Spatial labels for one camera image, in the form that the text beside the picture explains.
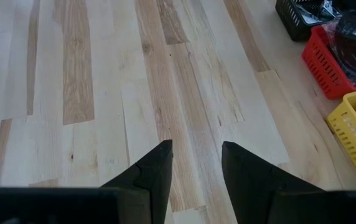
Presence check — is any bagged black round pad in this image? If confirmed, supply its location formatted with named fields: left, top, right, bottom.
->
left=333, top=9, right=356, bottom=41
left=322, top=21, right=356, bottom=88

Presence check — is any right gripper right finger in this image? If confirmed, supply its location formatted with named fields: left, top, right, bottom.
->
left=221, top=141, right=356, bottom=224

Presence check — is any yellow plastic basket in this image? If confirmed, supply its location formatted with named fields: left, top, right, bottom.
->
left=326, top=86, right=356, bottom=179

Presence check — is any bagged silver nail clipper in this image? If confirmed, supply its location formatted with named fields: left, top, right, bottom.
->
left=292, top=0, right=343, bottom=26

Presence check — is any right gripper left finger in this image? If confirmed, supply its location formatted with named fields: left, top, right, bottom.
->
left=0, top=139, right=174, bottom=224

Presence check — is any red plastic basket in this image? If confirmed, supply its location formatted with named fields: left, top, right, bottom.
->
left=301, top=24, right=356, bottom=101

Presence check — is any black plastic basket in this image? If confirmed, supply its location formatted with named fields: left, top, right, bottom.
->
left=274, top=0, right=343, bottom=43

